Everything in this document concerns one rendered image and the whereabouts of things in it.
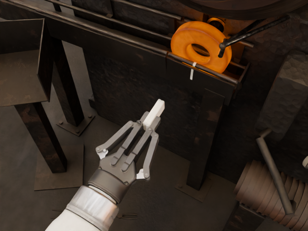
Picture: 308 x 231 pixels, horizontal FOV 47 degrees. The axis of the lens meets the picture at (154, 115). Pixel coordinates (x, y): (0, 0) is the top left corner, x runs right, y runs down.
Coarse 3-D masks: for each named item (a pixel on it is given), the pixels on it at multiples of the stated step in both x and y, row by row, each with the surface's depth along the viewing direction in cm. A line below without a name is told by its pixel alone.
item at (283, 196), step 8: (256, 136) 92; (264, 136) 90; (264, 144) 90; (264, 152) 89; (272, 160) 89; (272, 168) 89; (272, 176) 89; (280, 176) 89; (280, 184) 87; (280, 192) 87; (288, 200) 86; (288, 208) 85; (288, 216) 85
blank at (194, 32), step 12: (192, 24) 84; (204, 24) 83; (180, 36) 87; (192, 36) 85; (204, 36) 83; (216, 36) 82; (180, 48) 90; (192, 48) 92; (216, 48) 84; (228, 48) 84; (192, 60) 91; (204, 60) 91; (216, 60) 87; (228, 60) 86
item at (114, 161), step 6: (138, 120) 74; (138, 126) 75; (132, 132) 74; (138, 132) 75; (126, 138) 73; (132, 138) 73; (126, 144) 73; (132, 144) 75; (120, 150) 72; (126, 150) 73; (114, 156) 71; (120, 156) 71; (114, 162) 70
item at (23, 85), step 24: (0, 24) 98; (24, 24) 99; (0, 48) 106; (24, 48) 107; (48, 48) 100; (0, 72) 104; (24, 72) 103; (48, 72) 98; (0, 96) 99; (24, 96) 98; (48, 96) 96; (24, 120) 115; (48, 120) 126; (48, 144) 129; (48, 168) 151; (72, 168) 151
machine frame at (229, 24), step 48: (96, 0) 106; (144, 0) 96; (288, 48) 83; (96, 96) 153; (144, 96) 132; (192, 96) 117; (240, 96) 104; (192, 144) 141; (240, 144) 123; (288, 144) 110
